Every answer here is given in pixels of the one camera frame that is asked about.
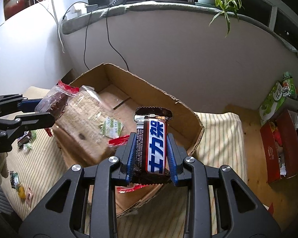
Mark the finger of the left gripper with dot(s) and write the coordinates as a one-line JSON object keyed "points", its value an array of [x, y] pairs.
{"points": [[28, 105], [28, 122]]}

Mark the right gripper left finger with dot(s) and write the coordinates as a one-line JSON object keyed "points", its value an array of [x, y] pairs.
{"points": [[126, 155]]}

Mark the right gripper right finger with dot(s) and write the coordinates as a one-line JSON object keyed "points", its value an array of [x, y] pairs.
{"points": [[175, 157]]}

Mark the snickers bar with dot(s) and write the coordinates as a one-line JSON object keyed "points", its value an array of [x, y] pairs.
{"points": [[151, 148], [26, 138]]}

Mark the clear bag of bread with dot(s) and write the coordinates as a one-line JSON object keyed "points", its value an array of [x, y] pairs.
{"points": [[87, 125]]}

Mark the green wrapped candy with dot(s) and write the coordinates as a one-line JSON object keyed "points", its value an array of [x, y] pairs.
{"points": [[27, 147]]}

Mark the striped yellow mattress cover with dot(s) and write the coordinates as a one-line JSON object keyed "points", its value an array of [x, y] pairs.
{"points": [[147, 209]]}

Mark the yellow green snack packet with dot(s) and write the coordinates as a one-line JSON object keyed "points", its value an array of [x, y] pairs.
{"points": [[16, 184]]}

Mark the cardboard box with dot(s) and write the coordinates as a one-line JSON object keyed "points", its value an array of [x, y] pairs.
{"points": [[185, 125]]}

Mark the pink candy packet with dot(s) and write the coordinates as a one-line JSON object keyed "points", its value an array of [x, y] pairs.
{"points": [[29, 196]]}

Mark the red box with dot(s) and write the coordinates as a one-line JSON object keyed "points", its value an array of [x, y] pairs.
{"points": [[280, 141]]}

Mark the green snack bag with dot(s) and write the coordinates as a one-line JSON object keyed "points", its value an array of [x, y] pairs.
{"points": [[283, 95]]}

